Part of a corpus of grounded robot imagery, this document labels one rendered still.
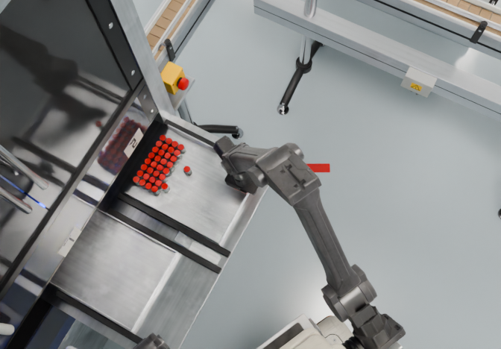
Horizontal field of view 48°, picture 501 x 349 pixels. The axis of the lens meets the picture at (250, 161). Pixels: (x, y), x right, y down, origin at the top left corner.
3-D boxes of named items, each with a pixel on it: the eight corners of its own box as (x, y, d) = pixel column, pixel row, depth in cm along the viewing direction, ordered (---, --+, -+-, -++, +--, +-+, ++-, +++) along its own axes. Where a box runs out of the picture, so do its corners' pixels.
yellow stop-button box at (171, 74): (156, 86, 184) (151, 76, 177) (167, 68, 186) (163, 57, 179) (176, 96, 182) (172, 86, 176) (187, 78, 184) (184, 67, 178)
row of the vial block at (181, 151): (152, 194, 180) (149, 190, 175) (181, 148, 185) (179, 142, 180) (158, 197, 179) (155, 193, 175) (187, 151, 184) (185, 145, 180)
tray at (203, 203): (127, 195, 180) (124, 192, 177) (169, 128, 187) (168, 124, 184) (220, 245, 174) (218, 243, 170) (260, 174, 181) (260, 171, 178)
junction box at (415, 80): (399, 86, 237) (404, 75, 228) (404, 76, 238) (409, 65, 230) (426, 98, 235) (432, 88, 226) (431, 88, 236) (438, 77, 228)
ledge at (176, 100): (141, 94, 194) (139, 92, 192) (160, 64, 198) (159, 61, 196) (176, 111, 192) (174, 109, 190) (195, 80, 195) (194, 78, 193)
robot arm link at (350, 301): (360, 332, 130) (379, 319, 131) (341, 300, 126) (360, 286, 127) (341, 315, 138) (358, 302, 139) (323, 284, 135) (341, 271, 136)
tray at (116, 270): (39, 276, 172) (34, 274, 169) (86, 203, 179) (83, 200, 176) (133, 332, 166) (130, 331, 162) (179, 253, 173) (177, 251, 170)
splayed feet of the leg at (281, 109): (273, 111, 285) (273, 99, 271) (317, 34, 299) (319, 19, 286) (287, 118, 283) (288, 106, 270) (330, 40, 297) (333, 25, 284)
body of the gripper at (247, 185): (235, 164, 173) (231, 154, 166) (265, 177, 170) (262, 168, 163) (224, 182, 171) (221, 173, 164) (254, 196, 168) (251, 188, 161)
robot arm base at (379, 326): (367, 365, 130) (407, 332, 132) (352, 340, 127) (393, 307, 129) (349, 346, 138) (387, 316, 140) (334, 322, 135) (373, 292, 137)
